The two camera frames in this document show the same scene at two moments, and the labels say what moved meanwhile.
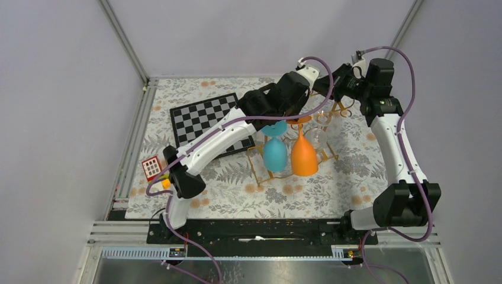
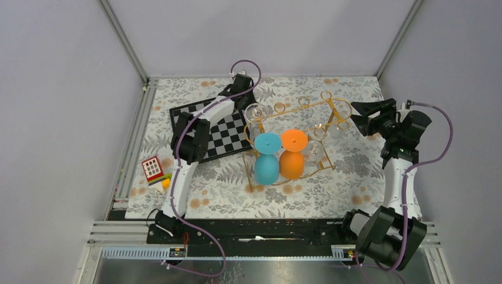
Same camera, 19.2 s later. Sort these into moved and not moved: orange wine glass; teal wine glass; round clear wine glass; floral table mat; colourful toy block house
Moved: round clear wine glass; teal wine glass; orange wine glass
Not moved: colourful toy block house; floral table mat
